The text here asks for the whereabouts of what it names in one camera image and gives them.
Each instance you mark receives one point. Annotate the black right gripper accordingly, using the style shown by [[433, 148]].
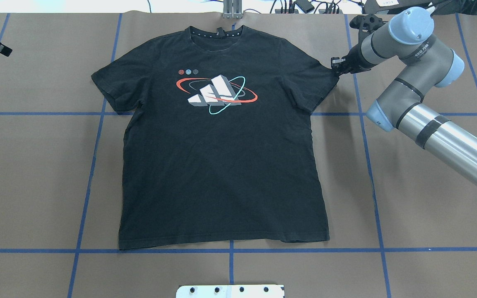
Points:
[[353, 59]]

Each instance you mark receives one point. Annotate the black printed t-shirt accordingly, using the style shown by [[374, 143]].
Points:
[[220, 145]]

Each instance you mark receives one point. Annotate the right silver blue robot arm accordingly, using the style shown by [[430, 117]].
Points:
[[429, 63]]

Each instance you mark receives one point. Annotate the aluminium frame post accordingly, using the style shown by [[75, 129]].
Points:
[[232, 9]]

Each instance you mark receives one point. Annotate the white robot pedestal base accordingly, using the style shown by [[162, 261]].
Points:
[[231, 291]]

